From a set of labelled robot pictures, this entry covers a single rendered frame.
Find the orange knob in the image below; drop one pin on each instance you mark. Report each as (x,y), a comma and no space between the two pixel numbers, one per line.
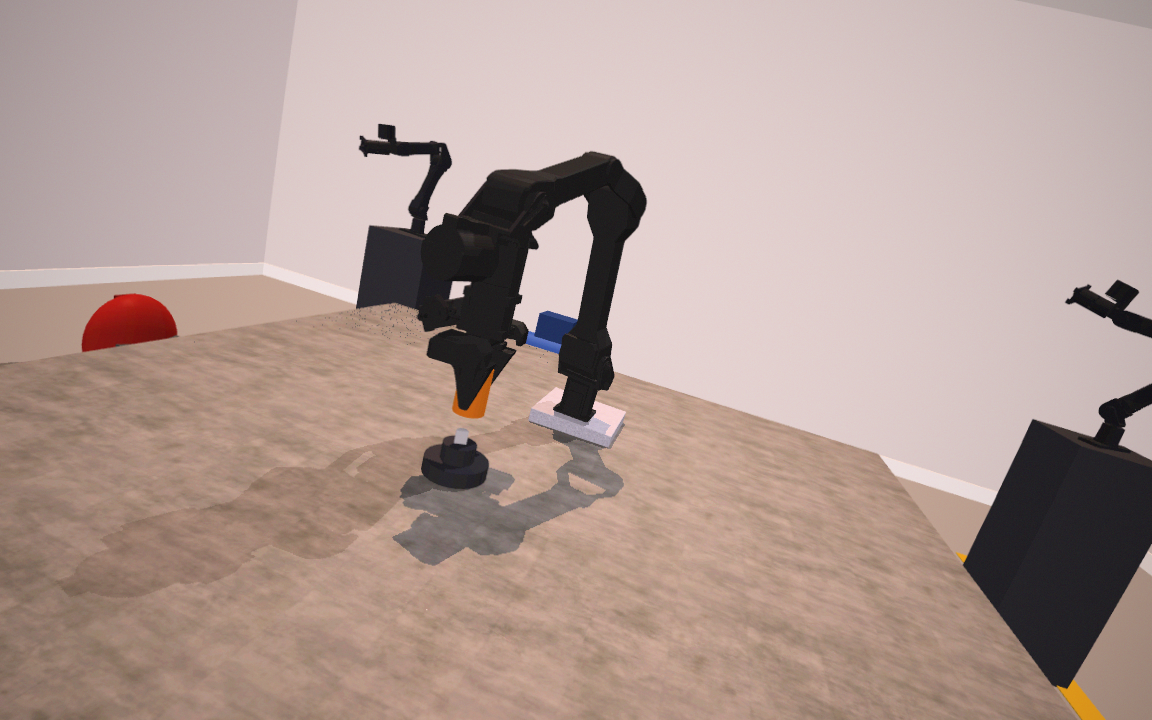
(478,406)

